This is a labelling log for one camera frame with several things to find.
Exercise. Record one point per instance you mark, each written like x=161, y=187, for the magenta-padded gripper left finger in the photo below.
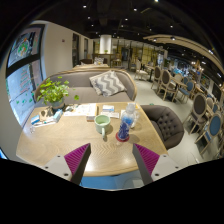
x=75, y=160

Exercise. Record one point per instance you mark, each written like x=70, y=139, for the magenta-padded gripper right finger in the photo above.
x=148, y=160

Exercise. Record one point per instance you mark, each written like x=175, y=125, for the clear blue-labelled drink bottle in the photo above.
x=126, y=125

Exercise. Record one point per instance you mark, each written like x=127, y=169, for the dark grey tufted armchair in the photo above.
x=165, y=126

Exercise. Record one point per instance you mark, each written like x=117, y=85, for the flat round red coaster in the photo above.
x=117, y=137

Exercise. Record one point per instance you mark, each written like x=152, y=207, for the clear plastic cup with straw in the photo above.
x=136, y=118

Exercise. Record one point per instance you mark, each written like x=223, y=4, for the pale green mug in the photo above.
x=102, y=124

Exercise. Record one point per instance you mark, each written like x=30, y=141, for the blue and white carton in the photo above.
x=57, y=115

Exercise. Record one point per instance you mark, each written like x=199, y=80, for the white printed paper sheet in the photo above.
x=77, y=110

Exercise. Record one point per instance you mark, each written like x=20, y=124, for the white rectangular box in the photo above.
x=91, y=112

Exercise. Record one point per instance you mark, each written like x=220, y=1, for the small blue and white box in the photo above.
x=35, y=120

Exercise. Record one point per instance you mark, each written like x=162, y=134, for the flat blue-topped white packet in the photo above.
x=108, y=108

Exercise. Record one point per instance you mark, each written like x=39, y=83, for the green potted plant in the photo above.
x=53, y=91

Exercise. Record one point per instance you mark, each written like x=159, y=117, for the group of dining chairs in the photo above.
x=196, y=106

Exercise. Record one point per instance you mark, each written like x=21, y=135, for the grey curved sofa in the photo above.
x=81, y=80

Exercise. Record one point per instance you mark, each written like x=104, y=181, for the group of ceiling lights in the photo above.
x=135, y=11

